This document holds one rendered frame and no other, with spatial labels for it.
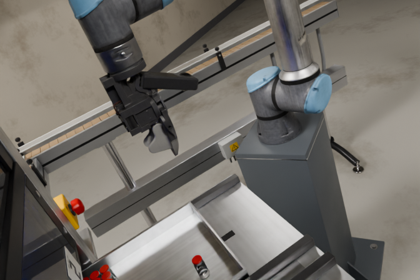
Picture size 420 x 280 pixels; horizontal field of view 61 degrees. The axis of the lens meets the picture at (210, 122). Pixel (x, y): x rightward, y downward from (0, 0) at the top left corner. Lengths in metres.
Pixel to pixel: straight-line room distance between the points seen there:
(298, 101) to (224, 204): 0.37
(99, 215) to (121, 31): 1.24
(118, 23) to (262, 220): 0.50
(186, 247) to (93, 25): 0.50
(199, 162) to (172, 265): 1.03
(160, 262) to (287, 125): 0.60
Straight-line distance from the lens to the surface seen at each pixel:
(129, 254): 0.90
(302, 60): 1.01
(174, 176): 1.78
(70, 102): 4.21
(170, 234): 0.89
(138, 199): 1.77
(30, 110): 3.96
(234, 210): 0.87
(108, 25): 0.62
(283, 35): 0.99
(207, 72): 1.65
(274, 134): 1.18
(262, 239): 0.78
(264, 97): 1.11
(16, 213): 0.61
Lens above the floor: 1.45
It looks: 27 degrees down
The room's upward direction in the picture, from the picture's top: 22 degrees counter-clockwise
